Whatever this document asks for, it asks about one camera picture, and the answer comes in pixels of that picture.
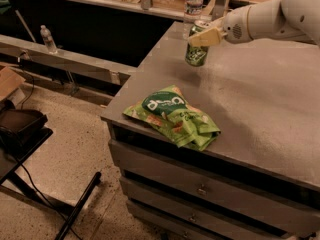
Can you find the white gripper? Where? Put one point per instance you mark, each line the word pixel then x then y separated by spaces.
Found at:
pixel 235 26

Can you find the green soda can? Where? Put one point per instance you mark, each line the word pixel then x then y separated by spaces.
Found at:
pixel 196 56

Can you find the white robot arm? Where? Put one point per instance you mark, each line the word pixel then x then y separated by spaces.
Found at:
pixel 287 20

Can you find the green rice chip bag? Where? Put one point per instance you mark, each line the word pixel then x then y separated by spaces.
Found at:
pixel 168 112

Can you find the clear water bottle on table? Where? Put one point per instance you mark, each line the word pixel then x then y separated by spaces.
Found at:
pixel 192 12

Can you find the grey drawer cabinet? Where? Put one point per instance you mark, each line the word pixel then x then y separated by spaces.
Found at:
pixel 265 98

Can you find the small water bottle on ledge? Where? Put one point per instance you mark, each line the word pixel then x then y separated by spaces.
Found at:
pixel 48 39

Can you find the top grey drawer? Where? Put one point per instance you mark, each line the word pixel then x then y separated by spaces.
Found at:
pixel 250 206

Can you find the grey drawer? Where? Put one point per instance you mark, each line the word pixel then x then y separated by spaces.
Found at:
pixel 167 222
pixel 225 228
pixel 250 206

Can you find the middle grey drawer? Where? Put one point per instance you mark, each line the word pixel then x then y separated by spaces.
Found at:
pixel 225 228

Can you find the bottom grey drawer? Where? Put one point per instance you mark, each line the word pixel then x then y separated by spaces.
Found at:
pixel 167 222

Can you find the cardboard box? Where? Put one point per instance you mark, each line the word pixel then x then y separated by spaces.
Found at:
pixel 10 85

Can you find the black tray on stand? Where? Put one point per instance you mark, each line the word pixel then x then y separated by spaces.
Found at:
pixel 18 126

